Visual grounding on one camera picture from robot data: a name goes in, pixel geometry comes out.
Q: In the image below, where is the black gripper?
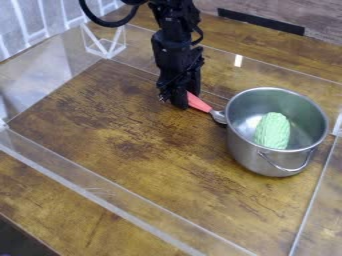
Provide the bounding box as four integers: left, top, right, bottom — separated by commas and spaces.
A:
151, 30, 204, 110

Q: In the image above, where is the orange handled metal spoon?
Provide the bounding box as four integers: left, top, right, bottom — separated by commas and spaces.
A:
187, 93, 226, 124

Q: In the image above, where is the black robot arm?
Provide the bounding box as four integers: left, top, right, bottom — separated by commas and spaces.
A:
123, 0, 204, 109

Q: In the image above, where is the silver metal pot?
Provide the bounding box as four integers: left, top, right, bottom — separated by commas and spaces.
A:
224, 87, 329, 177

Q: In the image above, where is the green knobbly toy vegetable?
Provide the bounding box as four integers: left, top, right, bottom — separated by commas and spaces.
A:
254, 112, 290, 150

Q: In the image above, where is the clear acrylic enclosure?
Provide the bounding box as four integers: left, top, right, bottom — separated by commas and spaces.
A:
0, 25, 342, 256

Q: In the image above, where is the black strip on wall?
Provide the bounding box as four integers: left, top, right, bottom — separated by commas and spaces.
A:
216, 8, 305, 36

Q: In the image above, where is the black cable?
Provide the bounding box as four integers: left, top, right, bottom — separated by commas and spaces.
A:
77, 0, 140, 29

